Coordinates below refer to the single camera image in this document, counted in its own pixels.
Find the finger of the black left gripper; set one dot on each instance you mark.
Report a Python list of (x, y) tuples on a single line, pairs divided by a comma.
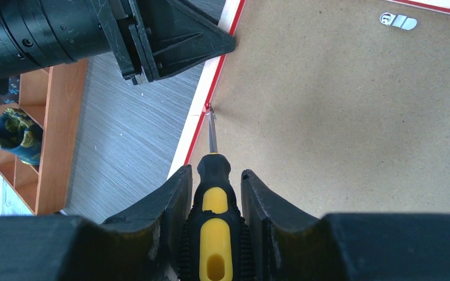
[(173, 36)]

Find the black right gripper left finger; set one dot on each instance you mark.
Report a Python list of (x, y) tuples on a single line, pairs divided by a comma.
[(141, 242)]

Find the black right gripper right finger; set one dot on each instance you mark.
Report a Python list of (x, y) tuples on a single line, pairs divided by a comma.
[(290, 244)]

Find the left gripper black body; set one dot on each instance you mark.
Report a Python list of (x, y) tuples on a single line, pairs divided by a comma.
[(40, 34)]

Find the yellow black screwdriver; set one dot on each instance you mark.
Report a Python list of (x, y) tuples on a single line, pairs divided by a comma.
[(216, 243)]

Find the red picture frame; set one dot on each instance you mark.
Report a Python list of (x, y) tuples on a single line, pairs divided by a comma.
[(335, 111)]

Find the wooden compartment tray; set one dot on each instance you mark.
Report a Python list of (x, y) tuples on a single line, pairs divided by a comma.
[(52, 98)]

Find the blue green item in tray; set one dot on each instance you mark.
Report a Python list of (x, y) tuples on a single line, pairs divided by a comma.
[(21, 136)]

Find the silver frame hanger clip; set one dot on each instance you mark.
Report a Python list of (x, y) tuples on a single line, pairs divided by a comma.
[(398, 21)]

